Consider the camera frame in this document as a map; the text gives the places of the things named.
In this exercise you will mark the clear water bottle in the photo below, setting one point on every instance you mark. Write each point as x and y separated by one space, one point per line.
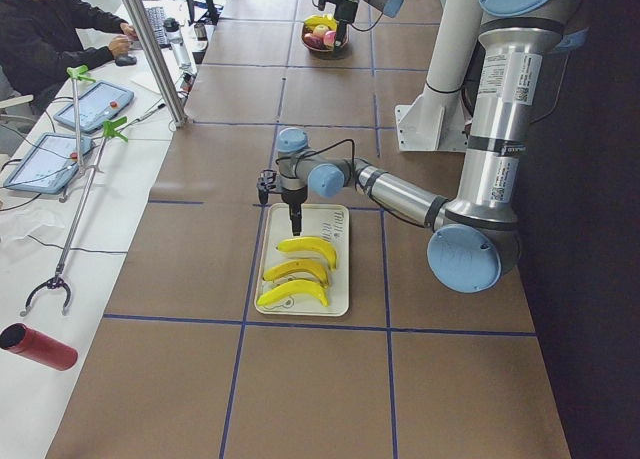
174 36

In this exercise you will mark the yellow banana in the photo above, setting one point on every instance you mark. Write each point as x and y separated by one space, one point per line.
311 244
309 266
326 19

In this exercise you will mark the teach pendant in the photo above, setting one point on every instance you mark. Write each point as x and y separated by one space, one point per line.
47 167
101 102

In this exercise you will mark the white bear print tray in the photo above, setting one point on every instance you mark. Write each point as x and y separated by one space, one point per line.
330 222

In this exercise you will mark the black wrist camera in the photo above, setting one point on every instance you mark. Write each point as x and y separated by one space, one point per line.
322 3
267 184

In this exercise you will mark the brown wicker basket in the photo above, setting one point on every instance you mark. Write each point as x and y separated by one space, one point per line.
326 50

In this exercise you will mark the teach pendant near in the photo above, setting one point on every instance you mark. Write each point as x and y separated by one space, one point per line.
47 167

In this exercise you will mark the seated person in black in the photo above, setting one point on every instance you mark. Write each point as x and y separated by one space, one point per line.
42 39

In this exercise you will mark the pale pink apple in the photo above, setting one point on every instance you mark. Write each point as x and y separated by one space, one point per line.
320 30

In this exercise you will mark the small metal cup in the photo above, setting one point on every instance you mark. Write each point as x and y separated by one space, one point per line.
200 32

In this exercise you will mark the red cylinder bottle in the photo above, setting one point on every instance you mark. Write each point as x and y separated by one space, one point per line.
29 343

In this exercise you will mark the green handled reacher grabber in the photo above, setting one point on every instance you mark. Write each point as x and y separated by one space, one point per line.
111 129

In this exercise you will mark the aluminium frame post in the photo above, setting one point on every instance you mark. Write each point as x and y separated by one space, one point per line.
156 61

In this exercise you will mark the yellow banana front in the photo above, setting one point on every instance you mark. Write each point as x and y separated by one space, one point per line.
309 266

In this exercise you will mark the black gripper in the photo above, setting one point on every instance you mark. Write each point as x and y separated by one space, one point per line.
343 10
293 197

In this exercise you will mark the teach pendant far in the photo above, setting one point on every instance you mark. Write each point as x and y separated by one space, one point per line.
101 102

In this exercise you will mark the dark red mango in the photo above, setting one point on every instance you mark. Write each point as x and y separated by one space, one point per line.
313 42

